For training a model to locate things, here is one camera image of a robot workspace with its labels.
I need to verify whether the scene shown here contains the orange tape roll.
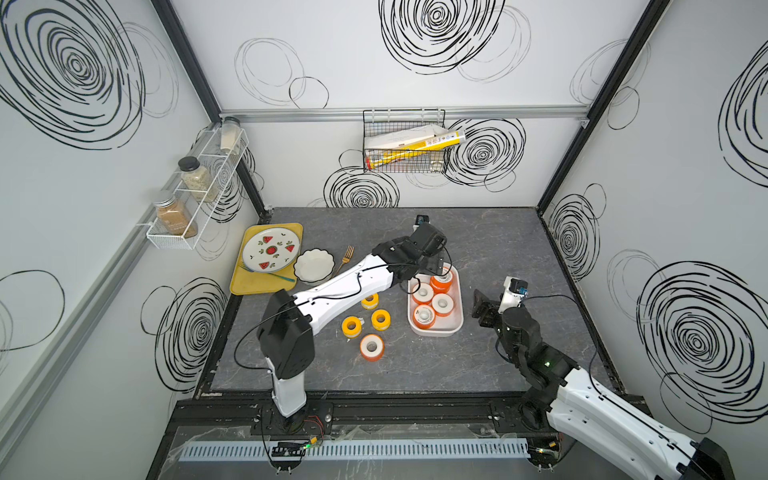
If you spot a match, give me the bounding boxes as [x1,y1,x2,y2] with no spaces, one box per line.
[431,293,455,317]
[412,304,436,330]
[430,271,454,294]
[359,334,385,362]

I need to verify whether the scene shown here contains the yellow tape spool uncovered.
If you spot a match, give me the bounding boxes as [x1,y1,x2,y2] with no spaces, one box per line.
[361,294,380,310]

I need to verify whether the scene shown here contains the yellow tape spool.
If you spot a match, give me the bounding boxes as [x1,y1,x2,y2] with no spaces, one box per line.
[342,316,362,339]
[371,309,391,331]

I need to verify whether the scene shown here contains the orange tape roll bottom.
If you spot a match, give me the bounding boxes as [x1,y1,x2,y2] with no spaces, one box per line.
[359,334,385,362]

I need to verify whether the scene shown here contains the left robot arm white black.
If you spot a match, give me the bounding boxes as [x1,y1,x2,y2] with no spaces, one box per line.
[255,222,447,418]

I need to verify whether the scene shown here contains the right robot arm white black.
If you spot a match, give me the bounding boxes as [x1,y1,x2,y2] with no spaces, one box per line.
[472,288,735,479]

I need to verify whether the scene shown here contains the white plastic storage box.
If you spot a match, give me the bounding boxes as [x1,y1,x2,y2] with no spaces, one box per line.
[407,264,464,337]

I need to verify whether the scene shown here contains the yellow white foil box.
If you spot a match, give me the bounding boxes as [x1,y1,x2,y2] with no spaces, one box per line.
[363,124,466,173]

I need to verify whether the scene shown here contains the gold fork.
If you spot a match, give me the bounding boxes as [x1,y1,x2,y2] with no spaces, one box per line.
[334,245,355,275]

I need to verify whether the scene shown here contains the white scalloped bowl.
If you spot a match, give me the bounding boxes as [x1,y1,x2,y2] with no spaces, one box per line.
[294,249,335,285]

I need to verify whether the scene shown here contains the watermelon pattern plate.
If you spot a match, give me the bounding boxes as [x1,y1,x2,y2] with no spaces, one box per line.
[241,227,300,273]

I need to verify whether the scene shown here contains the yellow plastic tray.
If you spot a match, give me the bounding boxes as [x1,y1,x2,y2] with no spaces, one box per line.
[230,223,304,296]

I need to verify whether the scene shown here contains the spice jar far clear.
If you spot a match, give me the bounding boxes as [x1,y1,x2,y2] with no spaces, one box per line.
[219,116,241,153]

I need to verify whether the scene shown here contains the spice jar black lid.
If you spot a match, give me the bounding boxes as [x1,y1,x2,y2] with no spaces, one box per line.
[177,156,218,203]

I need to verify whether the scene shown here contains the spice jar brown contents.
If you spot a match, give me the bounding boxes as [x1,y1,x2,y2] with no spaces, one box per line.
[153,190,198,238]

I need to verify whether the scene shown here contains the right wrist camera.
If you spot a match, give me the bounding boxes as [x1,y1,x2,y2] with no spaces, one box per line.
[498,276,528,314]

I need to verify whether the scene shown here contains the teal handled fork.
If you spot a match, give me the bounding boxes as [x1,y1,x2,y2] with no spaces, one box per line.
[253,272,297,283]

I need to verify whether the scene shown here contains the white slotted cable duct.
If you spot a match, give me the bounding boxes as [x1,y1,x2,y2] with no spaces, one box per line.
[178,438,530,462]

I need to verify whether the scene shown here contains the black wire wall basket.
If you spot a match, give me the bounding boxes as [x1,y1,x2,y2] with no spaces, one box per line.
[362,108,446,173]

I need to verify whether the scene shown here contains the aluminium wall rail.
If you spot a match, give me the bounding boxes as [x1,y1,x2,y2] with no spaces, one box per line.
[219,105,589,123]

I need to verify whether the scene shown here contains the white wire spice rack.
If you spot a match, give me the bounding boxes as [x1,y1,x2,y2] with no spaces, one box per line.
[146,124,249,261]

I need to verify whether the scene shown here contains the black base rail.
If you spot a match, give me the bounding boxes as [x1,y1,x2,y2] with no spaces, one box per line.
[145,389,685,480]

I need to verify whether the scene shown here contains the black corner frame post left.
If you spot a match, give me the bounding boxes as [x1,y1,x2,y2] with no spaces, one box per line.
[151,0,272,225]

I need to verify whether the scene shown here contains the black corner frame post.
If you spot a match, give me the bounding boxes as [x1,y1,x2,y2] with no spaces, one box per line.
[536,0,671,217]
[151,0,272,225]

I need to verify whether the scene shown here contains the black corner frame post right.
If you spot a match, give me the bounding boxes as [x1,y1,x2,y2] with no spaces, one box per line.
[536,0,671,217]

